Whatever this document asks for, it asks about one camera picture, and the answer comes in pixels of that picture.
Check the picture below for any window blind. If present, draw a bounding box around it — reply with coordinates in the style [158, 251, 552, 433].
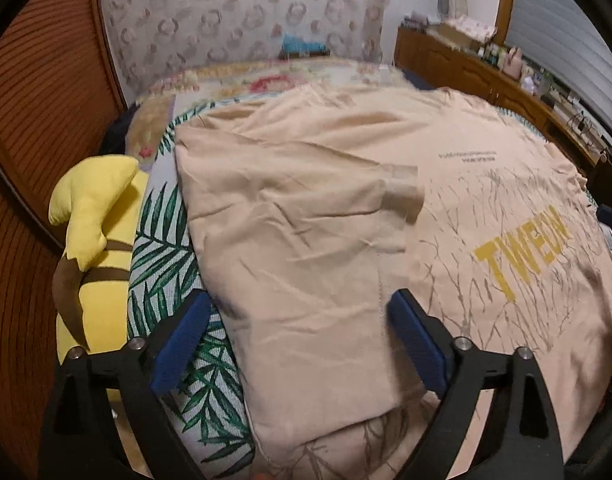
[506, 0, 612, 126]

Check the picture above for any pink bag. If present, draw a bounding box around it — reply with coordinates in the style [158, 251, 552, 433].
[503, 46, 524, 80]

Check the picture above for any wooden window frame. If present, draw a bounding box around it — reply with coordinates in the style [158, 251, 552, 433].
[493, 0, 519, 43]

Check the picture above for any palm leaf printed blanket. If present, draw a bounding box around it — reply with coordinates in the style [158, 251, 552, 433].
[126, 97, 259, 466]

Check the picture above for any cardboard box with floral cloth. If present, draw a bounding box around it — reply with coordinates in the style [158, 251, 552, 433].
[428, 17, 499, 53]

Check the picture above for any patterned curtain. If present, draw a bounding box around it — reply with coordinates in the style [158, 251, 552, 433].
[97, 0, 401, 101]

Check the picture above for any wooden dresser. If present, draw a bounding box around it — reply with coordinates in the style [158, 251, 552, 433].
[395, 25, 612, 206]

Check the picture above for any yellow plush toy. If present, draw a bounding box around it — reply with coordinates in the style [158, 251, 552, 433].
[48, 155, 152, 406]

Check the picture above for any blue toy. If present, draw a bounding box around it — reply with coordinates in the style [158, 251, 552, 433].
[280, 32, 331, 58]

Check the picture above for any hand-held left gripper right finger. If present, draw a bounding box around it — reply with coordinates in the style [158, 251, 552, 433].
[388, 287, 571, 480]

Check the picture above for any dark blue bedsheet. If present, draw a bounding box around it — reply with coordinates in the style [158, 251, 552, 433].
[401, 67, 437, 92]

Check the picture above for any wooden louvered wardrobe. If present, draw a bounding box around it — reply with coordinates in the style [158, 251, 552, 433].
[0, 0, 132, 480]

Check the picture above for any beige printed t-shirt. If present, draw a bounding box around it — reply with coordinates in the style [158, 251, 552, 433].
[175, 85, 612, 480]

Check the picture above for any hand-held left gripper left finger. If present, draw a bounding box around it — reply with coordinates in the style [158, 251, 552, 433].
[38, 290, 214, 480]

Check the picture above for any floral blanket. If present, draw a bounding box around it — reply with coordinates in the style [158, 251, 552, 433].
[126, 57, 407, 161]

